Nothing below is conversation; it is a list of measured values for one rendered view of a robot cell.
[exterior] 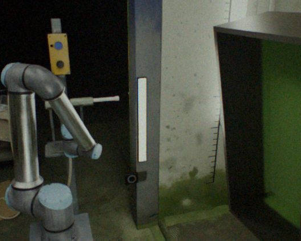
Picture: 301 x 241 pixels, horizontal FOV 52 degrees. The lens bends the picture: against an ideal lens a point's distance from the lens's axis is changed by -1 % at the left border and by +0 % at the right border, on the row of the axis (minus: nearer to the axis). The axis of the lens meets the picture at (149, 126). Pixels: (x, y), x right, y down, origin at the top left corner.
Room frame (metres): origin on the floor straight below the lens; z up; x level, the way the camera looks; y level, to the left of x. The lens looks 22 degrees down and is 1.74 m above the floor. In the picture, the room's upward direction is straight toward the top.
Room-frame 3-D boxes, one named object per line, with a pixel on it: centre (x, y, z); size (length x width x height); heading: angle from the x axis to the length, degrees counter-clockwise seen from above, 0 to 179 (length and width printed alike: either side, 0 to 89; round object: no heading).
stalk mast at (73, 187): (2.10, 0.62, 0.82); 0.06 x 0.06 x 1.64; 17
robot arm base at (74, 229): (1.23, 0.45, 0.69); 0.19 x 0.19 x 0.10
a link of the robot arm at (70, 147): (1.63, 0.46, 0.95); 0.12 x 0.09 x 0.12; 67
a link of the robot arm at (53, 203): (1.23, 0.46, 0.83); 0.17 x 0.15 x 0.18; 67
